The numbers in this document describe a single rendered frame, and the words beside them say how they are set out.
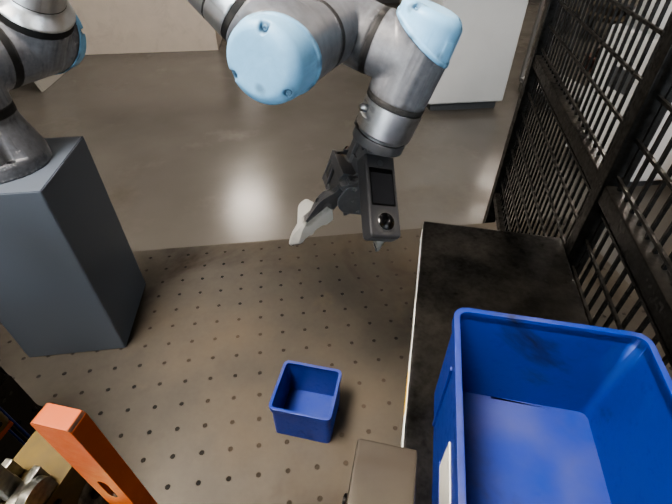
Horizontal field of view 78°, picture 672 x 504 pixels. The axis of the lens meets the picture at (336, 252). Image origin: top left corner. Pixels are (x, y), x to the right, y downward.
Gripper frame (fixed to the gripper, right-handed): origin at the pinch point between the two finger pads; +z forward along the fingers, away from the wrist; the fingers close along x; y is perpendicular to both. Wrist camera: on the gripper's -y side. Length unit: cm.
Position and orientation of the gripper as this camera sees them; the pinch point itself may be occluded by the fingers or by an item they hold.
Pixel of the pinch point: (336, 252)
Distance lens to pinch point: 65.3
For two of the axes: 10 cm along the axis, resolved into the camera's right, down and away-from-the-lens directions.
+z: -3.2, 7.0, 6.3
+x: -9.2, -0.6, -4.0
